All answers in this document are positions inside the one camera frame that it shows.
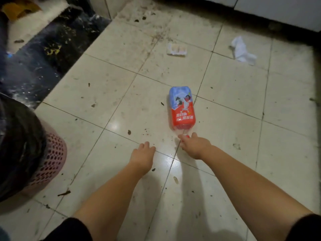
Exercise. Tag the person's right hand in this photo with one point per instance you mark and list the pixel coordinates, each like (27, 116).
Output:
(196, 148)

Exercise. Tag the person's left hand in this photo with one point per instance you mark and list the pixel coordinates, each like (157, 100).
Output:
(143, 158)

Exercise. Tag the red blue labelled plastic bottle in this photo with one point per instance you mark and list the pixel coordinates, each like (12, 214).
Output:
(181, 110)

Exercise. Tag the small white packet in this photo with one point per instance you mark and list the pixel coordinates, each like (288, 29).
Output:
(176, 49)

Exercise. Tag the white tissue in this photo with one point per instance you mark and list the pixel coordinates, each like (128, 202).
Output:
(242, 51)

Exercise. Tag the pink bin with black bag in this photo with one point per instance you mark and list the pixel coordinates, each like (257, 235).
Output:
(22, 148)

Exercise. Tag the person's right forearm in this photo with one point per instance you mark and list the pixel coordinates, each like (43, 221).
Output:
(250, 193)

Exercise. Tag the person's left forearm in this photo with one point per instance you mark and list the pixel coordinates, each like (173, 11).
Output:
(112, 200)

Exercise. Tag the person's black left sleeve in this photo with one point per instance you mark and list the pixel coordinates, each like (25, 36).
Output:
(67, 230)

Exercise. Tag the person's black sleeve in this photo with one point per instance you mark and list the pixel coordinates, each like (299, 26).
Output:
(67, 230)
(306, 228)

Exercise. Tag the person's black right sleeve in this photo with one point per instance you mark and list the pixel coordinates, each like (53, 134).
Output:
(306, 228)

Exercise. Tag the black marble threshold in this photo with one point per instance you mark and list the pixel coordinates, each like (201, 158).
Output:
(50, 55)

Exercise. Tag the grey sink cabinet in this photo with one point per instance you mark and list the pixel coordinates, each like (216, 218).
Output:
(275, 10)

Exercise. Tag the yellow brown object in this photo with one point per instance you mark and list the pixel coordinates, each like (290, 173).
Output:
(20, 7)

